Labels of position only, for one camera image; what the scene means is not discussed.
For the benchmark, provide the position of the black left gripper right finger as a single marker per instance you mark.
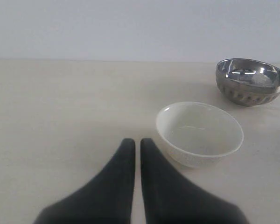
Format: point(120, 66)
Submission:
point(170, 198)

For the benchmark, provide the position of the ribbed steel bowl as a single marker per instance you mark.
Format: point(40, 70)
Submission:
point(248, 82)

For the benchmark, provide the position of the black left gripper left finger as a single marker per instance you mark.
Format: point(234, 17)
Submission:
point(105, 199)

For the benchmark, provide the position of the white ceramic bowl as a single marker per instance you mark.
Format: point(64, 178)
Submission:
point(196, 134)

